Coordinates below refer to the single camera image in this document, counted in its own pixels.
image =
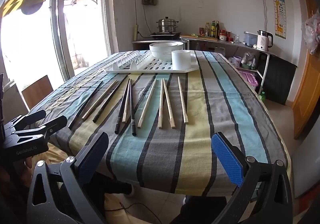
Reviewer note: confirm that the white bowl black rim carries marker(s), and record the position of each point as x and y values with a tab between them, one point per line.
162	54
182	47

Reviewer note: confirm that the green plastic bottle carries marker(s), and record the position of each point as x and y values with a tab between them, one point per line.
262	97

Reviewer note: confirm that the white electric kettle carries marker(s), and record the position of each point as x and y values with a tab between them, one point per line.
263	41

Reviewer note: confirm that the red lid white jar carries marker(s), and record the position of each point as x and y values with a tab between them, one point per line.
222	35

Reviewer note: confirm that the dark sauce bottle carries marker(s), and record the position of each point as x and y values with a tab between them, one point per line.
218	29

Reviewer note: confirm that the person's dark pants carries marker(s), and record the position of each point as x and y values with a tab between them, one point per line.
200	211

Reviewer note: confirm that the white plastic bottle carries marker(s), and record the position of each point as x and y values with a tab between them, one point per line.
198	47

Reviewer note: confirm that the striped tablecloth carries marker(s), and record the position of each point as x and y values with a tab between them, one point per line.
200	126

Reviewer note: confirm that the wooden cutting board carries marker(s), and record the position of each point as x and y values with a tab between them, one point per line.
197	37

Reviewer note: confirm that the clear plastic storage container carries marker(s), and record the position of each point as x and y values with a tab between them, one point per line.
250	39

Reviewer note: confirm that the brown wooden chair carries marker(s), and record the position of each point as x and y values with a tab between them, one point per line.
37	91

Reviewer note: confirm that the giraffe wall poster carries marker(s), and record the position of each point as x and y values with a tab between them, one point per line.
279	16

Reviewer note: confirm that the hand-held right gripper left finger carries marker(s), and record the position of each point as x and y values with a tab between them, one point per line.
92	156

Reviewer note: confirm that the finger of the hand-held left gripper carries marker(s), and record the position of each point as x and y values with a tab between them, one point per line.
50	125
30	118

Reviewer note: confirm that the white cup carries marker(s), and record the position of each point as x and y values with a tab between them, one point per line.
181	61

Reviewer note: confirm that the person's left hand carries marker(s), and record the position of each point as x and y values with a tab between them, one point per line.
28	164

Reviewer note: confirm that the patterned mug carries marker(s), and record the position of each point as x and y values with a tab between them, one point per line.
236	61

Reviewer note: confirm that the orange wooden door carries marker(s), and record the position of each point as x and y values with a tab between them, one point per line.
308	76

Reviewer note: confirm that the sliding glass door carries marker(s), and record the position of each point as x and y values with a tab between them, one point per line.
56	14

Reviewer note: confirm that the plastic bag bundle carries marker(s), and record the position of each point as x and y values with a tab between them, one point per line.
248	59

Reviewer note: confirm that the black induction cooktop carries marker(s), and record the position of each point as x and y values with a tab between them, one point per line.
165	36

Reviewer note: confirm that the long metal counter shelf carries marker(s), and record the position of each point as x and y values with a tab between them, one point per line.
225	42

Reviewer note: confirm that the small red jar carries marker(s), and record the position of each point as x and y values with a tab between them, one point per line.
201	31

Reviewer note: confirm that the hanging plastic bags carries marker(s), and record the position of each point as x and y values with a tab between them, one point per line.
312	31

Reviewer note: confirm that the red sauce jar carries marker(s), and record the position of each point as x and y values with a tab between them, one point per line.
228	35

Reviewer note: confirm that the beige power strip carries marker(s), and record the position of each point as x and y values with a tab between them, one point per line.
136	32

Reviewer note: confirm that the drinking glass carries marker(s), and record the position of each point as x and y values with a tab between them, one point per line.
237	38

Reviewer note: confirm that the clear oil bottle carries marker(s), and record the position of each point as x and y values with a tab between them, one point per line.
207	30

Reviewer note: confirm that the stainless steel steamer pot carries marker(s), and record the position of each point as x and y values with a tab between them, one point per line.
167	25

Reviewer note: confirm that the white plastic dish rack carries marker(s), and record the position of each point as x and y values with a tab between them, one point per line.
155	67

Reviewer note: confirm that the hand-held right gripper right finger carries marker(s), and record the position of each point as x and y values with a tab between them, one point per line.
227	161

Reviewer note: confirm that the black fabric cover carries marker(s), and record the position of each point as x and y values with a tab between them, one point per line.
277	81

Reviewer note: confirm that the yellow label sauce bottle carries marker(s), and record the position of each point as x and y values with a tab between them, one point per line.
213	29

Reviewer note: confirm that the pink lid storage box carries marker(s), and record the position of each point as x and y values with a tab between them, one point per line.
248	79

